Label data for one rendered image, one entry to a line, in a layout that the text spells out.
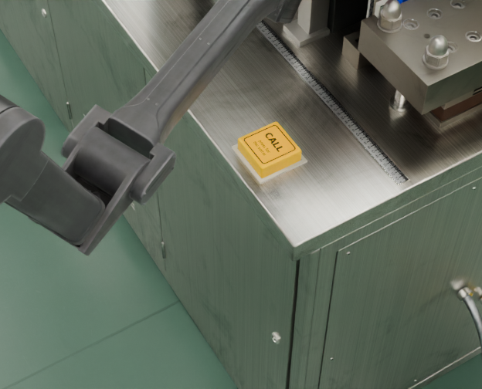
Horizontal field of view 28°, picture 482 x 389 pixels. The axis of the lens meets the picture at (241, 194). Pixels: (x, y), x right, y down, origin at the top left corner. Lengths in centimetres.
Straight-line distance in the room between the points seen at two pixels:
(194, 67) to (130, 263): 134
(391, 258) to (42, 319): 106
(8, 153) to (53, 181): 20
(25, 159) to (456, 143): 89
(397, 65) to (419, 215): 24
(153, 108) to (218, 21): 15
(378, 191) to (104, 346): 107
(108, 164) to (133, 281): 135
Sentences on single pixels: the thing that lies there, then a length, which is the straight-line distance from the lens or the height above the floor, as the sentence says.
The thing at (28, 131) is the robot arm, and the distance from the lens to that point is 71.
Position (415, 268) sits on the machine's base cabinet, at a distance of 166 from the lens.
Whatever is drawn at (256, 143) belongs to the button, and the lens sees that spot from 143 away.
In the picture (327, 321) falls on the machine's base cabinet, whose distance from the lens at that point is 161.
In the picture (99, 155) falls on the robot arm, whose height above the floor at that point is 119.
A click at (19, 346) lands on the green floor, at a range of 235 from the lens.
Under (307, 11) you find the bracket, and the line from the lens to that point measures 159.
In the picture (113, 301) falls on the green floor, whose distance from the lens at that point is 237.
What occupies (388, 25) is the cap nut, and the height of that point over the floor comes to 104.
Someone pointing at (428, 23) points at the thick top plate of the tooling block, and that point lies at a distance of 148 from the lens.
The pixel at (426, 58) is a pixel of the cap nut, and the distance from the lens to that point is 141.
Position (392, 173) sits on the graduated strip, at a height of 90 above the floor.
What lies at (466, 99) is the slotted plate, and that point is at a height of 94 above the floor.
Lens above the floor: 200
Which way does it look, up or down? 52 degrees down
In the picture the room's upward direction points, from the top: straight up
